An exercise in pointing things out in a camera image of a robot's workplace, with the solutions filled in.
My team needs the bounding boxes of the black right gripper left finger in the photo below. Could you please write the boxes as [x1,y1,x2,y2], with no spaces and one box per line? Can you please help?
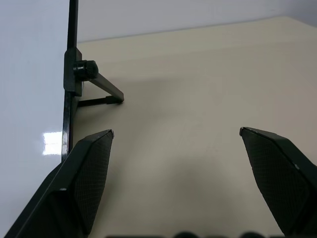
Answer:
[0,129,115,238]

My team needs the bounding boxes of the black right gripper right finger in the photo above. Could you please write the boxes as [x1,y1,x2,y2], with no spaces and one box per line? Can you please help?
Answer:
[239,126,317,238]

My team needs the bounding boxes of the black folding board stand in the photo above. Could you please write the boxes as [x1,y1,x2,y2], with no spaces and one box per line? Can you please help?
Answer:
[63,48,125,107]

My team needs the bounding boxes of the white board with black frame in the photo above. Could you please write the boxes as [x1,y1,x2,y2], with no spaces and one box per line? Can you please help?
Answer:
[0,0,80,238]

